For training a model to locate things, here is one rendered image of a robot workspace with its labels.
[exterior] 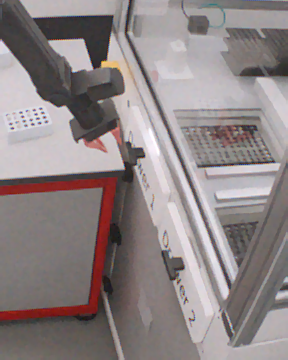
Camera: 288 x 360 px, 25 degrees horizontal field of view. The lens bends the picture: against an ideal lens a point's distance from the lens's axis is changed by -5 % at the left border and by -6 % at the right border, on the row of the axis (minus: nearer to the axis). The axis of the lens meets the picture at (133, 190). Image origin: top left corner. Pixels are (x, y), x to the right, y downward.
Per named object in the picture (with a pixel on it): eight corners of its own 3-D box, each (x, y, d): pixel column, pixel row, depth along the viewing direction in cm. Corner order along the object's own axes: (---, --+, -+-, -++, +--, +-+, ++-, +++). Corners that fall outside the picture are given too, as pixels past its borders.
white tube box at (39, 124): (7, 143, 167) (8, 132, 164) (1, 123, 172) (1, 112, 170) (52, 134, 171) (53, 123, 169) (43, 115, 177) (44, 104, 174)
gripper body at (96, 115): (122, 121, 132) (105, 98, 126) (77, 146, 133) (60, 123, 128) (114, 102, 136) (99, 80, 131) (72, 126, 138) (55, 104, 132)
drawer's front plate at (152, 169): (154, 227, 146) (163, 192, 138) (124, 138, 165) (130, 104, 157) (162, 226, 146) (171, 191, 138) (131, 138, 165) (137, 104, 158)
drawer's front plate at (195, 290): (193, 344, 125) (206, 315, 117) (157, 236, 144) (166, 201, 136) (201, 343, 125) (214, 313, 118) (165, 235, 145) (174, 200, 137)
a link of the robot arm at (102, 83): (42, 59, 122) (43, 98, 119) (95, 42, 117) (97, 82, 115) (72, 80, 132) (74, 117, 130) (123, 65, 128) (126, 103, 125)
